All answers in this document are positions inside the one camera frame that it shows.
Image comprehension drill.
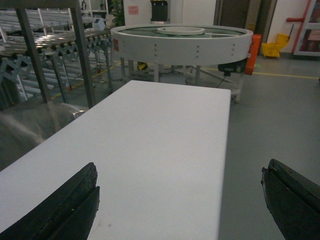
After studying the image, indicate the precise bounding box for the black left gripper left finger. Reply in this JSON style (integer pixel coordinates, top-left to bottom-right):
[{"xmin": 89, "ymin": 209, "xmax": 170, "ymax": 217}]
[{"xmin": 0, "ymin": 162, "xmax": 100, "ymax": 240}]

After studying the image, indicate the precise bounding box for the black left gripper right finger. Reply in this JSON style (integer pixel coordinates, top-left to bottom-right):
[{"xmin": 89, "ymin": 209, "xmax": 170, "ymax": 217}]
[{"xmin": 261, "ymin": 159, "xmax": 320, "ymax": 240}]

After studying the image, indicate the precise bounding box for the yellow mop bucket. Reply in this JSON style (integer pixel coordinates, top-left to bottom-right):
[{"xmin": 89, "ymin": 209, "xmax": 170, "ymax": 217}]
[{"xmin": 261, "ymin": 33, "xmax": 290, "ymax": 58}]

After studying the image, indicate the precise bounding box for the orange motor cover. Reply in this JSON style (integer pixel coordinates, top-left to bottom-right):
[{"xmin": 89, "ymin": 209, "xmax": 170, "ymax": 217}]
[{"xmin": 244, "ymin": 34, "xmax": 262, "ymax": 76}]

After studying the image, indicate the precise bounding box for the white round conveyor table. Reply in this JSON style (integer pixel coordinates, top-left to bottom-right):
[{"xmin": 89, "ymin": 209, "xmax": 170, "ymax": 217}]
[{"xmin": 111, "ymin": 24, "xmax": 253, "ymax": 102}]

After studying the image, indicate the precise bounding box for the expandable roller conveyor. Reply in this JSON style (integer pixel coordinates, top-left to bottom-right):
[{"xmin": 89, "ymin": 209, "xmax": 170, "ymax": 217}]
[{"xmin": 0, "ymin": 9, "xmax": 111, "ymax": 108}]

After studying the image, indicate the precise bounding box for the grey metal frame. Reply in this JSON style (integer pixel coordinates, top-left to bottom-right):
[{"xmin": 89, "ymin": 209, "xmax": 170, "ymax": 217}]
[{"xmin": 0, "ymin": 0, "xmax": 96, "ymax": 111}]

